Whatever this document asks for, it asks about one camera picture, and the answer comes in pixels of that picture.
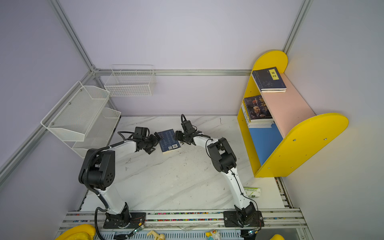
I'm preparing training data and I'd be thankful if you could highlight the dark blue barcode book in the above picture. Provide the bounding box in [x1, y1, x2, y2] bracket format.
[158, 129, 181, 154]

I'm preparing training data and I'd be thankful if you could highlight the white book black lettering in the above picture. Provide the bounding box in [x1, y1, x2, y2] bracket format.
[242, 103, 275, 128]

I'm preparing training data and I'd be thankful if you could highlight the purple old man book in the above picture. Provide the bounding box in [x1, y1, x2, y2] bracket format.
[243, 95, 273, 122]

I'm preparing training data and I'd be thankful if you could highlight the black cover book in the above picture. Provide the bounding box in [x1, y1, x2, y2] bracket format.
[250, 119, 274, 124]

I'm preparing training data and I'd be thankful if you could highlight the dark blue book yellow label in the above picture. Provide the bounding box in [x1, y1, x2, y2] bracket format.
[261, 88, 287, 93]

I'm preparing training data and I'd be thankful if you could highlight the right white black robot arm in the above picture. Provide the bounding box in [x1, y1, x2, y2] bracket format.
[175, 115, 264, 228]

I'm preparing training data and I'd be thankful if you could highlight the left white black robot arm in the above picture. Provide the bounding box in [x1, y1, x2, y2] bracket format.
[79, 127, 161, 218]

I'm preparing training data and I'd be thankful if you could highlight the lower white perforated shelf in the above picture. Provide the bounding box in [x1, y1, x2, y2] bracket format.
[71, 108, 121, 159]

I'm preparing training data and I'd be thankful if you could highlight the white perforated metal shelf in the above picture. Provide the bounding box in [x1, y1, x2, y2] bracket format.
[41, 82, 111, 142]

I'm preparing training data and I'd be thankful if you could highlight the small green white box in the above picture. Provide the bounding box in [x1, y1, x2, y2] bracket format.
[244, 187, 261, 199]

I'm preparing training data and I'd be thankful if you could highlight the beige toy figure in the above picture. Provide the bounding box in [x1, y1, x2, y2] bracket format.
[147, 231, 166, 240]

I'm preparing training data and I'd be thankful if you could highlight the yellow white toy figure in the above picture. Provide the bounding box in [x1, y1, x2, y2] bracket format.
[205, 230, 221, 240]

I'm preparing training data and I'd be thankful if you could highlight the yellow pink blue bookshelf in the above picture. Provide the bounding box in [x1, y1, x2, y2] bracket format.
[237, 50, 349, 178]

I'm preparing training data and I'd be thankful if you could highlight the yellow plastic toy left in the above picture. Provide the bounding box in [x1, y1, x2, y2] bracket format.
[56, 224, 96, 240]

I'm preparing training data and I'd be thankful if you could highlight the yellow object bottom right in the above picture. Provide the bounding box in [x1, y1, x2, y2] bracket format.
[270, 234, 285, 240]

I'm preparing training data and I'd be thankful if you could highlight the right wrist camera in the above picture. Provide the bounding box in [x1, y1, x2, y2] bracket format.
[181, 114, 196, 135]

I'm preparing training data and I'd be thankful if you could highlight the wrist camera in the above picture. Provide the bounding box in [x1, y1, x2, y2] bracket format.
[181, 114, 196, 135]
[133, 127, 150, 140]

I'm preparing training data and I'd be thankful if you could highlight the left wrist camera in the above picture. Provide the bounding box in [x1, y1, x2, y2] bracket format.
[133, 127, 150, 140]

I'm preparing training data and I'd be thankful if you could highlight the black corrugated cable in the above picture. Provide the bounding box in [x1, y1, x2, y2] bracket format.
[78, 130, 136, 240]

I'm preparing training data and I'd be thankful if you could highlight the white wire basket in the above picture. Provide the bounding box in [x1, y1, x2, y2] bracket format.
[104, 65, 157, 97]

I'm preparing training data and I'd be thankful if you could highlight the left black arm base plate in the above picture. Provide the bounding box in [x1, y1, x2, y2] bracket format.
[103, 212, 147, 229]

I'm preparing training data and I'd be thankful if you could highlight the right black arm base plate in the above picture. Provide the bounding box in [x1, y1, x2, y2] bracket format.
[223, 211, 265, 228]

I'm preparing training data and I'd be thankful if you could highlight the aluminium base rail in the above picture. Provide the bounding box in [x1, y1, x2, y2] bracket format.
[55, 209, 314, 240]

